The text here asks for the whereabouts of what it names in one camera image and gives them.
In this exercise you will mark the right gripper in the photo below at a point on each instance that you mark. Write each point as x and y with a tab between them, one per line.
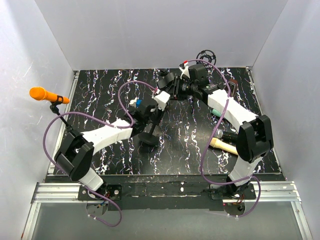
176	94

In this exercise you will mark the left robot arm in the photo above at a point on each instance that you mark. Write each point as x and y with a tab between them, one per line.
76	151

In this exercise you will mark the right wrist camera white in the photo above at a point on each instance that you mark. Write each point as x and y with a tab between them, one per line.
184	69

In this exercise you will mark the wooden metronome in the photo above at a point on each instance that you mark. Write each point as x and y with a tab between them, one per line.
233	85

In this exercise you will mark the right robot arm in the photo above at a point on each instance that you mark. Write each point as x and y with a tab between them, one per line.
254	132

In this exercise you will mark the teal microphone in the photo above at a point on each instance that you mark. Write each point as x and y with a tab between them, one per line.
216	113

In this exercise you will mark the blue white small block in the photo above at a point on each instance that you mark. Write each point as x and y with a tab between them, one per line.
135	102

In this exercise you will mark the shock mount tripod stand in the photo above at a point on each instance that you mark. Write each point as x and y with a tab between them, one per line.
205	57

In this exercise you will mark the aluminium frame rail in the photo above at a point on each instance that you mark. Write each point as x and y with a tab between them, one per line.
169	207

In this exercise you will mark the black silver-grille microphone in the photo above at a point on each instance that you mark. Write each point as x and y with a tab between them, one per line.
225	135

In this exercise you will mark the black marble pattern mat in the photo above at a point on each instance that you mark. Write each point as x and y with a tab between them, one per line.
183	131

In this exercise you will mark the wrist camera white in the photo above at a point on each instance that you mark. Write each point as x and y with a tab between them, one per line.
184	69
161	97

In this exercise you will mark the round base microphone stand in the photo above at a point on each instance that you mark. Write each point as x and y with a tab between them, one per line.
165	85

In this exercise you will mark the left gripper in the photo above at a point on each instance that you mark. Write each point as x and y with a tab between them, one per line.
160	113

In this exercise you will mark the cream microphone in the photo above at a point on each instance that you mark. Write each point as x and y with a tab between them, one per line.
218	144

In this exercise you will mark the orange microphone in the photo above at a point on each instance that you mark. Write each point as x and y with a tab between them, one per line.
40	94

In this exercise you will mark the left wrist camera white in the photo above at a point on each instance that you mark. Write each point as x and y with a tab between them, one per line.
161	97

